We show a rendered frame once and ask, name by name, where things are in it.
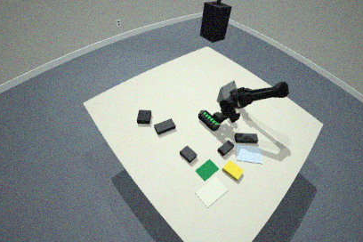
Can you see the green flat rectangular block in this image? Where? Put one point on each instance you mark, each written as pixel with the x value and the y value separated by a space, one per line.
pixel 207 169

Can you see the yellow rectangular block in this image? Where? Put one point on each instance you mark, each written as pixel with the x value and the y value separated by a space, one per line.
pixel 232 170

